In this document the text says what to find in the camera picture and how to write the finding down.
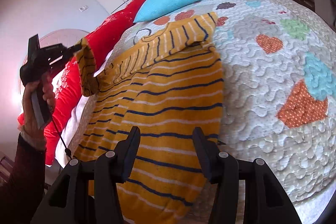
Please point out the white bed sheet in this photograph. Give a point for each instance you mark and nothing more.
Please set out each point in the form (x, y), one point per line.
(77, 111)

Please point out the red embroidered pillow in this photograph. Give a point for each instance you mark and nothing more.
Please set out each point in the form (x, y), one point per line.
(105, 37)

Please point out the yellow striped knit garment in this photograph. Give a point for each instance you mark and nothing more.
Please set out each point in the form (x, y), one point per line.
(170, 98)

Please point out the person's left forearm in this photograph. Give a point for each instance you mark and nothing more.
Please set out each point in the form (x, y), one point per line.
(21, 182)

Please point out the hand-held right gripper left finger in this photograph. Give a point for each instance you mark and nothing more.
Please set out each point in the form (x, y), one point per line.
(132, 154)

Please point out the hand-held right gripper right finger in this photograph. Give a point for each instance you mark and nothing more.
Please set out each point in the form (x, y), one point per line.
(202, 154)

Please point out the white heart-patterned quilt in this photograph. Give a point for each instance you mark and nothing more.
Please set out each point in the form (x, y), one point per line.
(262, 77)

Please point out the person's left hand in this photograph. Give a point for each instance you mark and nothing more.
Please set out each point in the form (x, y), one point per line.
(30, 119)

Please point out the white wall socket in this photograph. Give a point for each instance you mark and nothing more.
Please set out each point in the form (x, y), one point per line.
(83, 8)

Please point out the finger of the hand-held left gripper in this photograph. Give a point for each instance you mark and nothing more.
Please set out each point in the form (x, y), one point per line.
(74, 48)

